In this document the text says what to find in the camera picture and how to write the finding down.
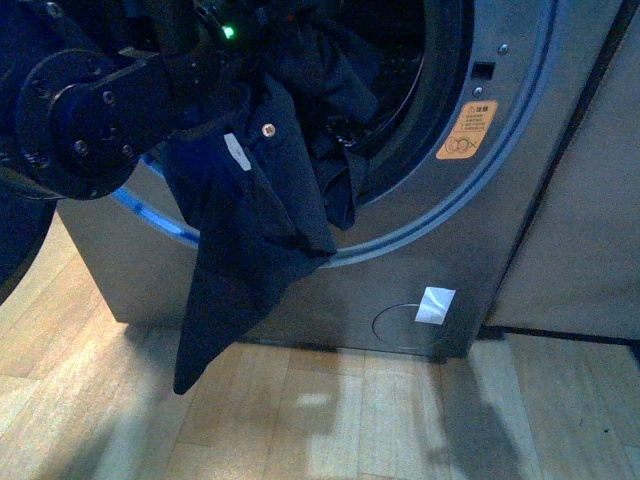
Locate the dark navy polo shirt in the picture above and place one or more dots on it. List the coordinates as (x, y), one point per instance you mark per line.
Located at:
(255, 172)

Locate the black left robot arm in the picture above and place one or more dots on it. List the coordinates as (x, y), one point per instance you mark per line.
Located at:
(89, 86)

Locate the grey front-load washing machine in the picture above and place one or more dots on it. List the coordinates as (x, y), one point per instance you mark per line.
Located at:
(420, 221)

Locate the white tape label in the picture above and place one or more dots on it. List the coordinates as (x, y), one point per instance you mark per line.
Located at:
(434, 305)

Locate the orange warning sticker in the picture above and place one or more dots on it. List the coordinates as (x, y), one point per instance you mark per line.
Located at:
(469, 130)

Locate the grey cabinet panel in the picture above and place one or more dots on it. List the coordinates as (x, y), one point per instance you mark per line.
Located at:
(576, 268)

